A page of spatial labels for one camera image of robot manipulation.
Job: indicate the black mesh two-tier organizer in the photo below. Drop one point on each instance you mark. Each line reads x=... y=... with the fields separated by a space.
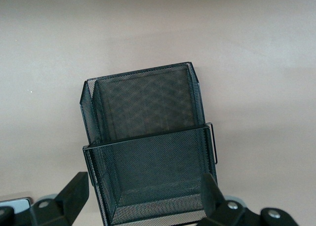
x=148 y=149

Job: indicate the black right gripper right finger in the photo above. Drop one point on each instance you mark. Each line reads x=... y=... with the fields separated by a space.
x=214 y=206

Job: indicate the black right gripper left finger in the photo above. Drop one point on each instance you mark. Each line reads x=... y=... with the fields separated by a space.
x=74 y=199

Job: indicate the silver closed laptop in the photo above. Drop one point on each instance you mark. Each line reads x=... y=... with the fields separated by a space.
x=14 y=205

